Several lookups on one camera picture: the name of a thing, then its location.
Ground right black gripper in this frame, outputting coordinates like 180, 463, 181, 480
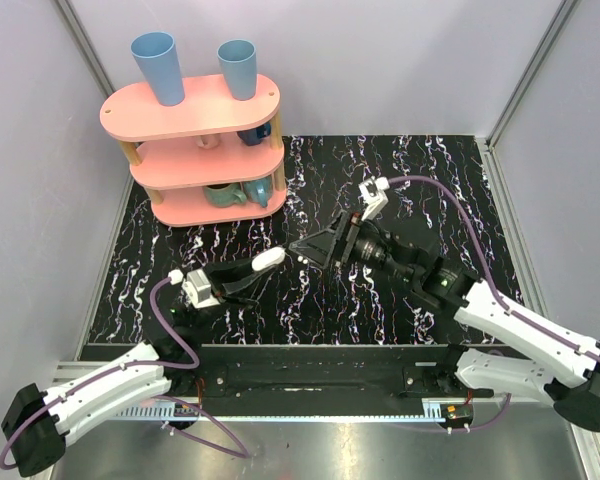
288, 209, 416, 283

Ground white earbud charging case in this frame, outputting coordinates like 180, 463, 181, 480
251, 246, 286, 272

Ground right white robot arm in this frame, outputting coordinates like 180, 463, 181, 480
290, 211, 600, 432

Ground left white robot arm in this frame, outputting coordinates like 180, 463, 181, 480
0, 247, 285, 478

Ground teal ceramic mug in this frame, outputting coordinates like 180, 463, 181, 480
242, 176, 273, 208

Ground green ceramic mug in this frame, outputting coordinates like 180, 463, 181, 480
203, 183, 247, 208

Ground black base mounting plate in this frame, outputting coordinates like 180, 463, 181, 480
189, 345, 493, 421

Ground pink three-tier shelf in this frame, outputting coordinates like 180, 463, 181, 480
100, 74, 287, 227

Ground dark blue mug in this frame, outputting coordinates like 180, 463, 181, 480
237, 122, 271, 146

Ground black marbled table mat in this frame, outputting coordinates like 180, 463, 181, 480
87, 134, 523, 346

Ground pink mug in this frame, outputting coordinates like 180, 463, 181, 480
195, 134, 221, 150

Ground right light blue cup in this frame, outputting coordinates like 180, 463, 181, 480
217, 39, 257, 101

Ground light blue cup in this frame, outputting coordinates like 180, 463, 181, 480
217, 39, 257, 101
130, 31, 185, 106

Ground left light blue cup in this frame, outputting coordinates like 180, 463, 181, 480
130, 31, 185, 106

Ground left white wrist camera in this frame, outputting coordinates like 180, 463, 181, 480
168, 268, 220, 310

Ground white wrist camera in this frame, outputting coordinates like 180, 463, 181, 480
358, 177, 390, 221
168, 268, 220, 310

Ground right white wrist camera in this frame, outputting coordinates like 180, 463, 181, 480
358, 177, 390, 221

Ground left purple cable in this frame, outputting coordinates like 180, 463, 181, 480
0, 277, 251, 471

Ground purple cable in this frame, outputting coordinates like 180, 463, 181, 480
0, 277, 251, 471
387, 176, 600, 434

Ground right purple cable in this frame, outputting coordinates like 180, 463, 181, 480
387, 176, 600, 434

